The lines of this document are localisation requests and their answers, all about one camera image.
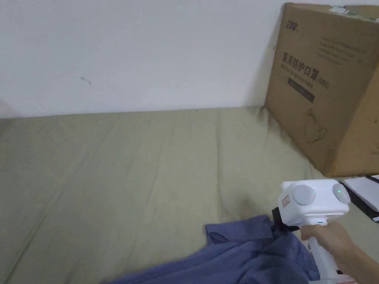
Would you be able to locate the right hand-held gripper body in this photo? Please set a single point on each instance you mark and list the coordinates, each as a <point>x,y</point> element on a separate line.
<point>314,207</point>

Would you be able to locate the dark blue shirt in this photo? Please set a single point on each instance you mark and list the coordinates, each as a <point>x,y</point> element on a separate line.
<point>237,254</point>

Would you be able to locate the person's right forearm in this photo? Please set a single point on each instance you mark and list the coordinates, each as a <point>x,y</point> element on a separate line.
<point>359,263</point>

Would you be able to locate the person's right hand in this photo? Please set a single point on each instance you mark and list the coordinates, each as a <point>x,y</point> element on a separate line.
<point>325,236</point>

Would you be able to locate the white flat box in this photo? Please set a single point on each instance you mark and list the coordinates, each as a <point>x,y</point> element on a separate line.
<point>362,192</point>

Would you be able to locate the black flat tray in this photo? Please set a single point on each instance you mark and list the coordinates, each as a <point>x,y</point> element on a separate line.
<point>365,210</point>

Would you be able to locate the large brown cardboard carton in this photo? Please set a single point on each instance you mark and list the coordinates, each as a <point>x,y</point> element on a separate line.
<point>328,88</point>

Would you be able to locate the bed with pale green sheet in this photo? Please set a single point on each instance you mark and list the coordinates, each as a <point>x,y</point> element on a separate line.
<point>118,177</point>

